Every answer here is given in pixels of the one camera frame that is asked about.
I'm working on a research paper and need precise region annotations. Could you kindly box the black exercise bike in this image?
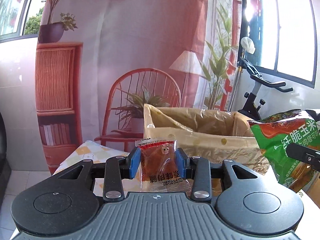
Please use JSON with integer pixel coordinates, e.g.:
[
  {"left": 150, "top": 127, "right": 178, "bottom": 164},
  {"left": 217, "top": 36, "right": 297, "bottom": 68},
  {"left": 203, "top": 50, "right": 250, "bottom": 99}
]
[{"left": 237, "top": 56, "right": 294, "bottom": 120}]

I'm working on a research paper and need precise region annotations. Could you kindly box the white cloth on pole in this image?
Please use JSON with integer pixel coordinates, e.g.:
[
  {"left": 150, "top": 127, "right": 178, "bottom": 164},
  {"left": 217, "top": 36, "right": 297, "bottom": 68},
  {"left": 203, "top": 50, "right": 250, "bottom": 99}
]
[{"left": 240, "top": 37, "right": 255, "bottom": 54}]

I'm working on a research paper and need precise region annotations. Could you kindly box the patterned tablecloth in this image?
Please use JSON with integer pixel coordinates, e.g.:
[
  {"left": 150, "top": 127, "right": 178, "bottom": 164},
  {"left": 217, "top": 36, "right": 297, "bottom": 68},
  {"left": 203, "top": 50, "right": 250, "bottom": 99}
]
[{"left": 54, "top": 140, "right": 140, "bottom": 196}]

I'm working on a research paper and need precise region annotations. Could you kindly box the printed room backdrop cloth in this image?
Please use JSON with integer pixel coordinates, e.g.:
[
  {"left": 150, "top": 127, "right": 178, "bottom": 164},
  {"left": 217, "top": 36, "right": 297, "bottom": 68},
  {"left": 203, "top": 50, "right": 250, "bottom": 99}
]
[{"left": 35, "top": 0, "right": 242, "bottom": 173}]

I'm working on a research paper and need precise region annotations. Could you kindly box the green corn snack bag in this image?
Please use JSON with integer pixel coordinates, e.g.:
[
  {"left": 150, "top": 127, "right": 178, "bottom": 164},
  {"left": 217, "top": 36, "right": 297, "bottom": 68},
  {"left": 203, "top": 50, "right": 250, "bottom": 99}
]
[{"left": 248, "top": 109, "right": 319, "bottom": 192}]

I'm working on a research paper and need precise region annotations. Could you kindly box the cardboard box with plastic liner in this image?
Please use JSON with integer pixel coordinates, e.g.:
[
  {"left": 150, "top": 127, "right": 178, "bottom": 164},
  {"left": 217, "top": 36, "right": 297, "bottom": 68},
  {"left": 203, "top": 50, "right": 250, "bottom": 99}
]
[{"left": 144, "top": 104, "right": 270, "bottom": 174}]

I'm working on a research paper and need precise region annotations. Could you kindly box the small red jerky packet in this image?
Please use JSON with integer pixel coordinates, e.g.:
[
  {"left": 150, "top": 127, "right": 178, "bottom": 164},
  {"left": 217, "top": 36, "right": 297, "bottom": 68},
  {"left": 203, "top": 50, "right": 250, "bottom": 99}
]
[{"left": 135, "top": 137, "right": 191, "bottom": 193}]

